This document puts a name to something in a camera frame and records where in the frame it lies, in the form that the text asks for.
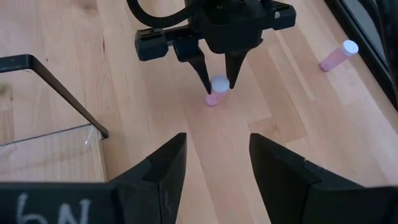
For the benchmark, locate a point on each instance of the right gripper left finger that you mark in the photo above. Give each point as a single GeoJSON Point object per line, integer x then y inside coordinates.
{"type": "Point", "coordinates": [155, 186]}

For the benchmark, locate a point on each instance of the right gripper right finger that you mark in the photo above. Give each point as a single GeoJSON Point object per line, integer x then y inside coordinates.
{"type": "Point", "coordinates": [280, 180]}

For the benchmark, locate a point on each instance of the black aluminium table frame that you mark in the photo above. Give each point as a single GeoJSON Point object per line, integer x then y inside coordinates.
{"type": "Point", "coordinates": [382, 71]}

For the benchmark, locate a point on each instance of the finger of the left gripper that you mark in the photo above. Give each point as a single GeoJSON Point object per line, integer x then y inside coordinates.
{"type": "Point", "coordinates": [234, 63]}
{"type": "Point", "coordinates": [194, 56]}

